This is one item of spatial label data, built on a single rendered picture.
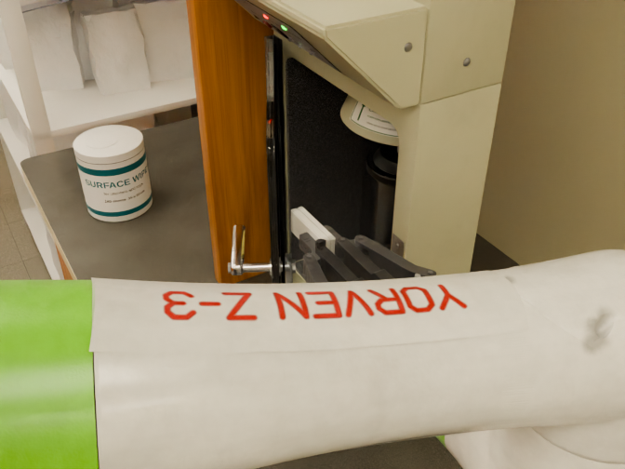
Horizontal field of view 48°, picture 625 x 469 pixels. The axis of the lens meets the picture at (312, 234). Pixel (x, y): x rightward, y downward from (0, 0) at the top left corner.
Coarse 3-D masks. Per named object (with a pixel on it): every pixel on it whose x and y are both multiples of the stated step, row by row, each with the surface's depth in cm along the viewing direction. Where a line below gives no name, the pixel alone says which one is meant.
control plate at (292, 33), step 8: (240, 0) 82; (248, 8) 84; (256, 8) 77; (272, 16) 73; (264, 24) 88; (288, 32) 75; (296, 32) 70; (296, 40) 78; (304, 40) 72; (304, 48) 80; (312, 48) 73; (320, 56) 75; (328, 64) 77
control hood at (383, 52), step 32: (256, 0) 71; (288, 0) 66; (320, 0) 66; (352, 0) 66; (384, 0) 66; (320, 32) 61; (352, 32) 62; (384, 32) 63; (416, 32) 65; (352, 64) 64; (384, 64) 65; (416, 64) 67; (384, 96) 68; (416, 96) 69
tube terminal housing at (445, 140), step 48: (432, 0) 64; (480, 0) 67; (288, 48) 92; (432, 48) 67; (480, 48) 71; (432, 96) 71; (480, 96) 74; (432, 144) 74; (480, 144) 78; (432, 192) 78; (480, 192) 83; (288, 240) 111; (432, 240) 83
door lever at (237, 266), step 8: (240, 224) 89; (240, 232) 87; (240, 240) 86; (232, 248) 85; (240, 248) 84; (232, 256) 83; (240, 256) 83; (232, 264) 82; (240, 264) 82; (248, 264) 82; (256, 264) 82; (264, 264) 82; (232, 272) 82; (240, 272) 82; (248, 272) 83
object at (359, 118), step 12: (348, 96) 89; (348, 108) 87; (360, 108) 85; (348, 120) 87; (360, 120) 85; (372, 120) 84; (384, 120) 83; (360, 132) 85; (372, 132) 84; (384, 132) 83; (396, 132) 82; (396, 144) 83
